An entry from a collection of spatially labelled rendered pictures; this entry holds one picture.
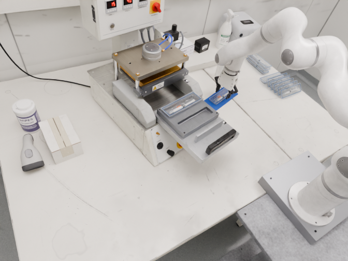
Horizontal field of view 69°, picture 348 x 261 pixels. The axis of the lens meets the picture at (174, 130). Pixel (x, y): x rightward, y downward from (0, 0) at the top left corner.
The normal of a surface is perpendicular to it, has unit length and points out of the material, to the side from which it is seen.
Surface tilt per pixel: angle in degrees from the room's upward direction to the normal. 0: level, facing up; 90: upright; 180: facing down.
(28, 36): 90
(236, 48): 56
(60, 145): 2
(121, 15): 90
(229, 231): 0
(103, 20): 90
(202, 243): 0
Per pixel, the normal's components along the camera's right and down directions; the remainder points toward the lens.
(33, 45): 0.51, 0.69
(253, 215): 0.13, -0.65
